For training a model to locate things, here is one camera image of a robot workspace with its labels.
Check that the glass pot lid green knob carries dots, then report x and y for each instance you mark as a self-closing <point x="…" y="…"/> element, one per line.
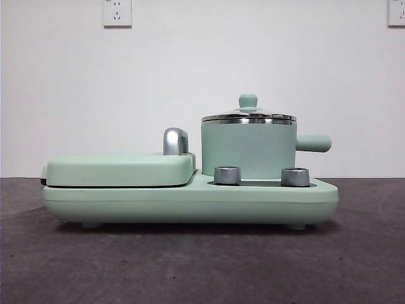
<point x="249" y="102"/>

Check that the silver control knob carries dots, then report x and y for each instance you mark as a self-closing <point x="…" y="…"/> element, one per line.
<point x="295" y="176"/>
<point x="227" y="174"/>

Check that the mint green breakfast machine base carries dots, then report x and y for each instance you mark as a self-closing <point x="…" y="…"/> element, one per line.
<point x="269" y="202"/>

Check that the mint green griddle cover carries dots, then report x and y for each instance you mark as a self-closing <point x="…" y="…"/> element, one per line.
<point x="110" y="168"/>

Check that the white wall socket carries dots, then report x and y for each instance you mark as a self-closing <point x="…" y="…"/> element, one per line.
<point x="397" y="12"/>
<point x="117" y="12"/>

